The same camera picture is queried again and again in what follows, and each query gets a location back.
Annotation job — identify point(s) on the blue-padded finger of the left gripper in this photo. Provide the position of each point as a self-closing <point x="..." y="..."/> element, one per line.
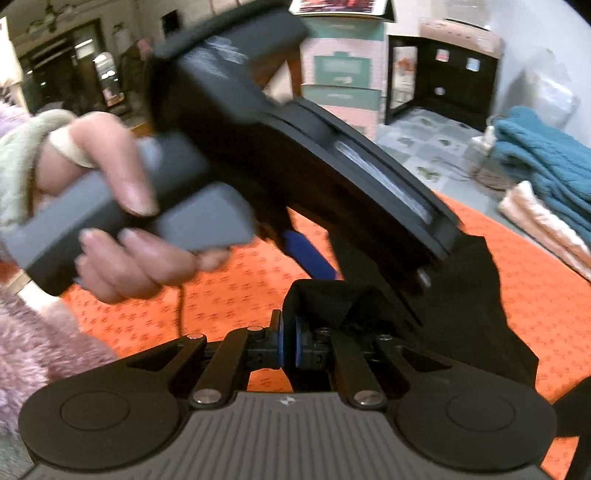
<point x="304" y="253"/>

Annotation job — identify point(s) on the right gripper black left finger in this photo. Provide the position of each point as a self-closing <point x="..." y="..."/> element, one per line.
<point x="207" y="375"/>

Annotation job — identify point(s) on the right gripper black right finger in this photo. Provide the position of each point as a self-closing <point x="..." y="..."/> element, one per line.
<point x="368" y="372"/>

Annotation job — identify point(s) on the black garment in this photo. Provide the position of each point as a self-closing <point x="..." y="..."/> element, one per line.
<point x="460" y="316"/>

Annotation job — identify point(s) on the person's left hand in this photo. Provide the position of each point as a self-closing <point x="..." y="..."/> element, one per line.
<point x="136" y="264"/>

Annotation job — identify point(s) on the lower pink teal box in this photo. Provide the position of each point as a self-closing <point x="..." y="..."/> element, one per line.
<point x="360" y="108"/>

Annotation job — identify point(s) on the pink teal box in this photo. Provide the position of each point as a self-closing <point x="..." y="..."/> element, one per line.
<point x="360" y="108"/>
<point x="344" y="52"/>

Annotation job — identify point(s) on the upper pink teal box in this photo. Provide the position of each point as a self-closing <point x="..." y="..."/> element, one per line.
<point x="344" y="52"/>

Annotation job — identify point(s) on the pink fluffy sleeve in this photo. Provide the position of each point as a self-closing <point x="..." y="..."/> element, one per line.
<point x="38" y="348"/>

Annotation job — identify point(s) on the orange patterned tablecloth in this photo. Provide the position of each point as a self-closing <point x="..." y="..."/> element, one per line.
<point x="547" y="304"/>

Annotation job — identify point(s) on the black cabinet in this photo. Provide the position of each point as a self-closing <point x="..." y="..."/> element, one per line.
<point x="456" y="82"/>

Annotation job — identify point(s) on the pink folded towel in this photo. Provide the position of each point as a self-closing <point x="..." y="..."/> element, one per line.
<point x="521" y="206"/>

